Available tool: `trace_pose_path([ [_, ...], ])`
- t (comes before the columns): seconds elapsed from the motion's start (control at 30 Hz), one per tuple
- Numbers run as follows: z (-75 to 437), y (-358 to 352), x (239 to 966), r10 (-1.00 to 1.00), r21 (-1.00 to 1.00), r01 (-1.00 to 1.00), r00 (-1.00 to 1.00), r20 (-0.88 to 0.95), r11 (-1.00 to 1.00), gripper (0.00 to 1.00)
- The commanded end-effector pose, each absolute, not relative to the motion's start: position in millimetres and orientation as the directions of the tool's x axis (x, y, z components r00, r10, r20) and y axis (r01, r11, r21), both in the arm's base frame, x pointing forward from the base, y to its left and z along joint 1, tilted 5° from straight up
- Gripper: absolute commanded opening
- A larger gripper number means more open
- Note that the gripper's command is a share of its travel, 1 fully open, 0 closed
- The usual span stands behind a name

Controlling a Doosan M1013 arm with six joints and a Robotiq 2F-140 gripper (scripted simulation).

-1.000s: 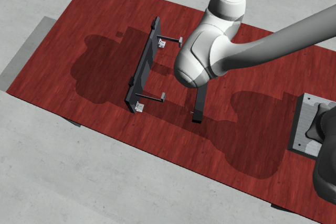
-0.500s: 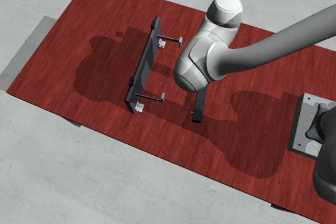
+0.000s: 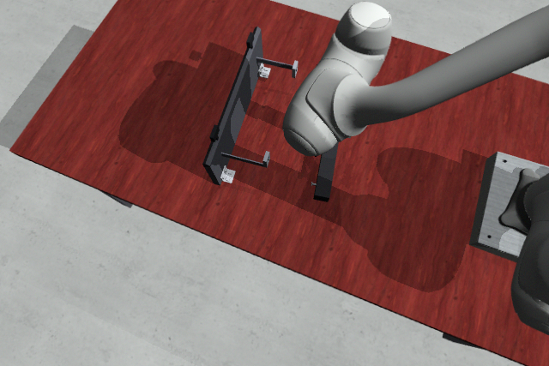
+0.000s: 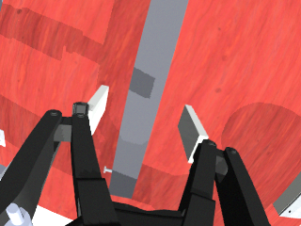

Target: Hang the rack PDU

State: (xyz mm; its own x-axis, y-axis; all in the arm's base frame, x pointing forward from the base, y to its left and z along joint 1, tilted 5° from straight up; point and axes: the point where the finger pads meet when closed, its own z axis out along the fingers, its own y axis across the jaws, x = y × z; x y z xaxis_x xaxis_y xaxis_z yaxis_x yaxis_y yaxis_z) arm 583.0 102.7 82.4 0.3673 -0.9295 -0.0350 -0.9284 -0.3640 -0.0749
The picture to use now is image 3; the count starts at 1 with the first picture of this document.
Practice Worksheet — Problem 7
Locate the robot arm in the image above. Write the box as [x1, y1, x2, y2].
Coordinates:
[282, 2, 549, 335]

